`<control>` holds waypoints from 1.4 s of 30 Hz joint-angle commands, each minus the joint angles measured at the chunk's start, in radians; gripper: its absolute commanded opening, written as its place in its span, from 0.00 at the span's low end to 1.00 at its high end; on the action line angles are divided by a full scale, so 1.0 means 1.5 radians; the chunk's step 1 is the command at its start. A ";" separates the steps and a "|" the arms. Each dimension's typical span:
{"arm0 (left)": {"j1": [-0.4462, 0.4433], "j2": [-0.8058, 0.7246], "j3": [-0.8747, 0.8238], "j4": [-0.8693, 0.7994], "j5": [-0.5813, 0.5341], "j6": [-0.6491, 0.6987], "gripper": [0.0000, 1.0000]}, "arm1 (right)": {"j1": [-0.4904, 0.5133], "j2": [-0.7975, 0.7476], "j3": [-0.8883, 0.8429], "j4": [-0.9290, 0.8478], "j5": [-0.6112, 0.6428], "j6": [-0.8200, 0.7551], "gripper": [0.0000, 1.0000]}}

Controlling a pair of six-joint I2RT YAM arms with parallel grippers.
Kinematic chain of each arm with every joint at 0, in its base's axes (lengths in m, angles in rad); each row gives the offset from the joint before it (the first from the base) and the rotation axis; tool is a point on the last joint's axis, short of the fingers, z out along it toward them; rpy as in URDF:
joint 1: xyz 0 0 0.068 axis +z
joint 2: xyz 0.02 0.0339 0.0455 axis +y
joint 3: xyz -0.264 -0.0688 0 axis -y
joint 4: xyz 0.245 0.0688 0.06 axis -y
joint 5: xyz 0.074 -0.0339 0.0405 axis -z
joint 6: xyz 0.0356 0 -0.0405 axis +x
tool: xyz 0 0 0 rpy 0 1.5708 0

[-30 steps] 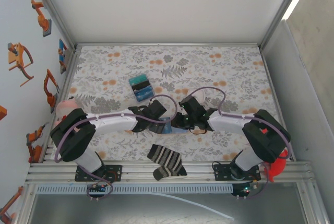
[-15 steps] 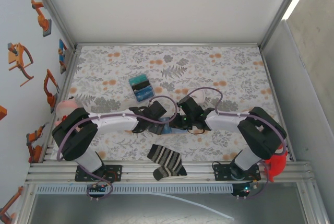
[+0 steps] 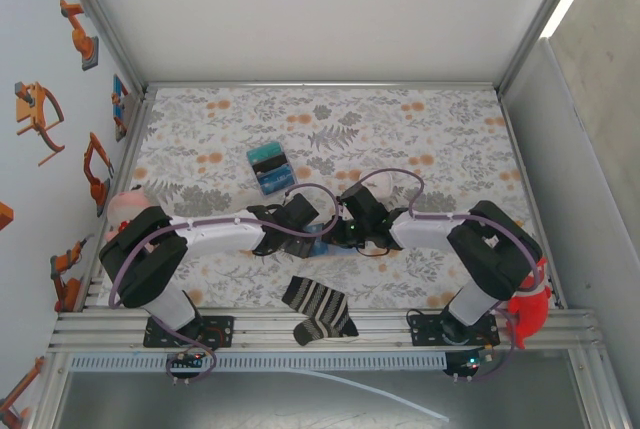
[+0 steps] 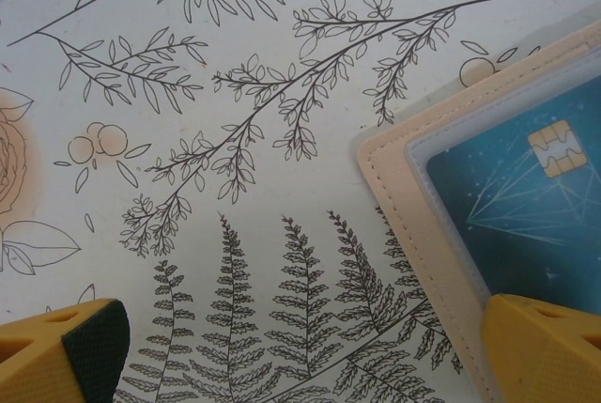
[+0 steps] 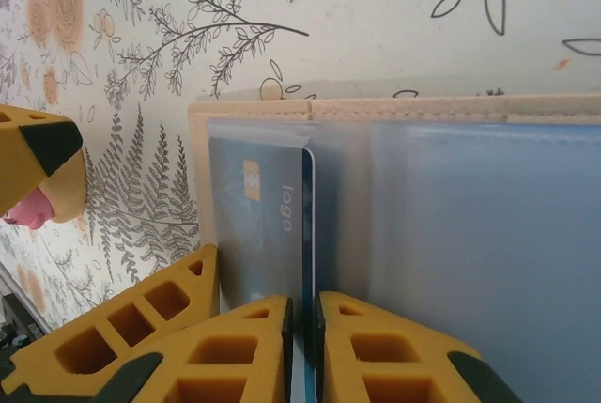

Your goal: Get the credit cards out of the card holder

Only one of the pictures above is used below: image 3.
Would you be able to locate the beige and blue card wallet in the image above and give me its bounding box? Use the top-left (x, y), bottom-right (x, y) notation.
top-left (305, 221), bottom-right (359, 259)

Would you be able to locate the clear acrylic card stand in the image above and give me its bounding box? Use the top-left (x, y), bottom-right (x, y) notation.
top-left (246, 141), bottom-right (300, 199)

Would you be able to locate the blue plastic card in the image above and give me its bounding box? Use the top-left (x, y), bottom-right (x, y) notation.
top-left (257, 167), bottom-right (297, 196)

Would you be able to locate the black VIP card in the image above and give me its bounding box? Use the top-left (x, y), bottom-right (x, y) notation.
top-left (252, 156), bottom-right (292, 174)

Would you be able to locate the teal plastic card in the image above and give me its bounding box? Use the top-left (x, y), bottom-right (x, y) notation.
top-left (247, 142), bottom-right (287, 163)

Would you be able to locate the black and beige striped sock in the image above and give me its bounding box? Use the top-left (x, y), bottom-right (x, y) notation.
top-left (281, 275), bottom-right (360, 348)

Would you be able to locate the floral printed tablecloth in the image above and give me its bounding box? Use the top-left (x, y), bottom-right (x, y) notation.
top-left (97, 86), bottom-right (551, 310)

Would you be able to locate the pink plush doll polka dress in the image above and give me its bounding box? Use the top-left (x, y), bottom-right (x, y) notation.
top-left (103, 186), bottom-right (151, 243)

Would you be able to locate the small circuit board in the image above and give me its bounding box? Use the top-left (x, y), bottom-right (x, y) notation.
top-left (443, 348), bottom-right (496, 381)
top-left (168, 352), bottom-right (205, 371)

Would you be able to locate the thin white plastic tube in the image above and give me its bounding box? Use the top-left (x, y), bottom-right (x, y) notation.
top-left (279, 367), bottom-right (451, 423)

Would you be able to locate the red plush monster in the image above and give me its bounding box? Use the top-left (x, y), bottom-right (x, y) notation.
top-left (503, 247), bottom-right (554, 351)

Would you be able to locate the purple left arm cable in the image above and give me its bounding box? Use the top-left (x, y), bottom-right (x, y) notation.
top-left (108, 183), bottom-right (341, 386)

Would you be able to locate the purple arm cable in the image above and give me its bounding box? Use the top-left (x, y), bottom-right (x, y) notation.
top-left (337, 168), bottom-right (546, 384)
top-left (108, 183), bottom-right (341, 386)

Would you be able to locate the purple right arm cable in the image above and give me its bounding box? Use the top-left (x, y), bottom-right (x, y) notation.
top-left (337, 168), bottom-right (546, 384)

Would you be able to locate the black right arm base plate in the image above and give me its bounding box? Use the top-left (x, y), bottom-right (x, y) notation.
top-left (409, 309), bottom-right (501, 349)

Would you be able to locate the aluminium extrusion frame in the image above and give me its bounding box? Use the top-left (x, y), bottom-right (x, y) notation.
top-left (47, 0), bottom-right (631, 429)

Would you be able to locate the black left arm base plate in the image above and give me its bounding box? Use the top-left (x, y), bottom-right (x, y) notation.
top-left (143, 316), bottom-right (235, 349)

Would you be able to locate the white slotted cable duct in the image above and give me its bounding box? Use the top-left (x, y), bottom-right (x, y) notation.
top-left (68, 352), bottom-right (447, 373)

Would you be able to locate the blue and orange wall sticker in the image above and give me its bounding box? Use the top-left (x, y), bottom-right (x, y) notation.
top-left (110, 73), bottom-right (132, 143)

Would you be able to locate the orange claw machine wall sticker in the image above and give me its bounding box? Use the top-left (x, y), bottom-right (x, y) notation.
top-left (13, 81), bottom-right (66, 166)

